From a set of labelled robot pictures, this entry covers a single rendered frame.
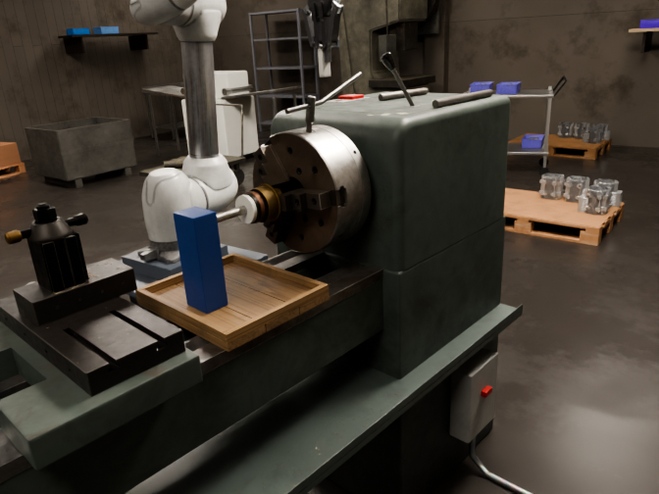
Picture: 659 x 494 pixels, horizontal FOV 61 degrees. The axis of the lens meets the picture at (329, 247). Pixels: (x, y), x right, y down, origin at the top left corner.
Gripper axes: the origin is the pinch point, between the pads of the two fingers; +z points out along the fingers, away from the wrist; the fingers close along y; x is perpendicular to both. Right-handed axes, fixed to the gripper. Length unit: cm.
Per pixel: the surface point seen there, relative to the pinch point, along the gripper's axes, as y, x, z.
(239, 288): 2, -36, 50
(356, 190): 18.5, -10.8, 29.0
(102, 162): -529, 177, 117
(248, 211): 4.2, -33.1, 30.7
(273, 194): 6.0, -26.6, 28.0
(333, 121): 2.1, 0.1, 14.8
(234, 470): 17, -55, 84
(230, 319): 13, -48, 50
